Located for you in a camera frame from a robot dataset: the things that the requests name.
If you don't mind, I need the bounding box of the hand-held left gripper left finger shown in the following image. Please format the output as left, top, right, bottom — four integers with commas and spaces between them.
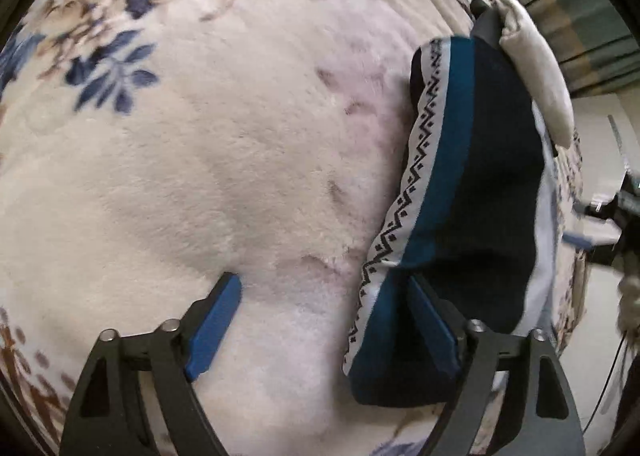
59, 272, 243, 456

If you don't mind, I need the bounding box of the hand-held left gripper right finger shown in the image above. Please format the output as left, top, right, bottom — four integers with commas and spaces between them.
407, 276, 586, 456

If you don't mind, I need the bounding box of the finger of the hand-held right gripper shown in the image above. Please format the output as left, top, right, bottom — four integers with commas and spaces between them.
562, 232, 598, 252
570, 201, 603, 224

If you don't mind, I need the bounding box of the striped knit sweater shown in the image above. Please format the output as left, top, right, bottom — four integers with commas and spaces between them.
342, 36, 560, 408

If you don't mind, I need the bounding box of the white headboard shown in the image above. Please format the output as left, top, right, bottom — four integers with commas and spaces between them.
570, 88, 640, 297

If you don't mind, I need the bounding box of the white folded garment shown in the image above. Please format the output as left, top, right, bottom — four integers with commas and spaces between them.
495, 0, 575, 148

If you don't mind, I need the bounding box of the floral bed blanket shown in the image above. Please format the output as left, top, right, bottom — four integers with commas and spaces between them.
0, 0, 587, 456

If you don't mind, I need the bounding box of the green striped curtain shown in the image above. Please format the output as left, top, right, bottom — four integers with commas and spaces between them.
500, 0, 640, 98

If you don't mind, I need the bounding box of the dark folded garment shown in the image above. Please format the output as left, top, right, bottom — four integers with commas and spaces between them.
470, 0, 506, 51

